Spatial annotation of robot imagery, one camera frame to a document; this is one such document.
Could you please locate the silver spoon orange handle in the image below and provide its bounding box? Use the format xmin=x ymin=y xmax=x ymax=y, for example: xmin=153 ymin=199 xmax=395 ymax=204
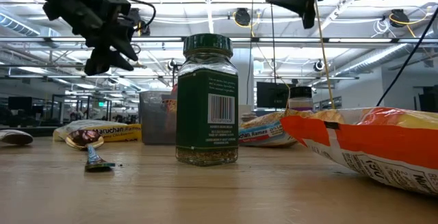
xmin=0 ymin=129 xmax=34 ymax=146

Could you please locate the green spice jar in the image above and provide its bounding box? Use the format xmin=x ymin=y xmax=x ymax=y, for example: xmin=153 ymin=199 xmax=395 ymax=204
xmin=175 ymin=33 xmax=240 ymax=167

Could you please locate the orange Maruchan ramen packet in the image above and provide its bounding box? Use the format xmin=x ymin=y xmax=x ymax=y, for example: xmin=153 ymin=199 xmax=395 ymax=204
xmin=279 ymin=106 xmax=438 ymax=197

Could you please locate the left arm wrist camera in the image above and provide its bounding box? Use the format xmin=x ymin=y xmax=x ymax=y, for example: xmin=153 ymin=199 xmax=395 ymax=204
xmin=101 ymin=0 xmax=133 ymax=25

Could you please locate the black monitor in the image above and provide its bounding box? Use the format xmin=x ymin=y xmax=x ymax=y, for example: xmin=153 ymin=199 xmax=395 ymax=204
xmin=256 ymin=82 xmax=292 ymax=109

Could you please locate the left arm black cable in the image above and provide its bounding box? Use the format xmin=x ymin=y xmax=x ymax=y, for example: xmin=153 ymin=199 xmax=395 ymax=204
xmin=121 ymin=0 xmax=157 ymax=36

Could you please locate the purple-labelled spice jar black lid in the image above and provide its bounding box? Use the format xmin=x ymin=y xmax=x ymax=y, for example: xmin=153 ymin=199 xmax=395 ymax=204
xmin=288 ymin=86 xmax=314 ymax=112

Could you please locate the pink spoon teal handle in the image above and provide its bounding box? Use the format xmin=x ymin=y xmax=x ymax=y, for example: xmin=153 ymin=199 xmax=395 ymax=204
xmin=64 ymin=129 xmax=116 ymax=172

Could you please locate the orange snack packet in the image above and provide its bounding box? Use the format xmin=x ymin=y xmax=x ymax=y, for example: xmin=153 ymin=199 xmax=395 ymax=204
xmin=238 ymin=110 xmax=298 ymax=148

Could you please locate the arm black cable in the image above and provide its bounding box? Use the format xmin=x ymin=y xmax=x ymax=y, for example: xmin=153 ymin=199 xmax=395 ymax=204
xmin=376 ymin=8 xmax=438 ymax=108
xmin=121 ymin=0 xmax=157 ymax=36

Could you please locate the black aluminium table frame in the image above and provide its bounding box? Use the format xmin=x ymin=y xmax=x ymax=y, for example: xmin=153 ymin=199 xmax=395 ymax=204
xmin=0 ymin=124 xmax=57 ymax=138

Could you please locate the yellow Maruchan ramen packet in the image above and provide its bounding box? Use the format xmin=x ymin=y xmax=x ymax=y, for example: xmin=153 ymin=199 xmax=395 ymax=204
xmin=53 ymin=119 xmax=142 ymax=142

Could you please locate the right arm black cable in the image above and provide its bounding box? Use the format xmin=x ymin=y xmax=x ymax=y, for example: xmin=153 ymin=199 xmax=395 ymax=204
xmin=376 ymin=8 xmax=438 ymax=108

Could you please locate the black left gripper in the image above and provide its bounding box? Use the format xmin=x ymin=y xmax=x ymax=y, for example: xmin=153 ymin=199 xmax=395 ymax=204
xmin=81 ymin=11 xmax=140 ymax=76

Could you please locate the straight black cable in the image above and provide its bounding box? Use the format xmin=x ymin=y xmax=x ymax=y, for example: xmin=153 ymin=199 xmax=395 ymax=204
xmin=271 ymin=3 xmax=277 ymax=84

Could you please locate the red Maruchan ramen packet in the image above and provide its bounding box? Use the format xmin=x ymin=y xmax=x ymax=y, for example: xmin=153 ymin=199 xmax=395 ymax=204
xmin=160 ymin=84 xmax=179 ymax=114

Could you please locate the yellow cable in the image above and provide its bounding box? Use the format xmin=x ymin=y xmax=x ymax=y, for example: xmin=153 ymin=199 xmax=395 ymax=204
xmin=313 ymin=0 xmax=336 ymax=110

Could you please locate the grey translucent plastic bin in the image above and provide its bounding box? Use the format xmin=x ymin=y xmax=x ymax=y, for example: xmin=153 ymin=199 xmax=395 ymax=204
xmin=138 ymin=90 xmax=179 ymax=145

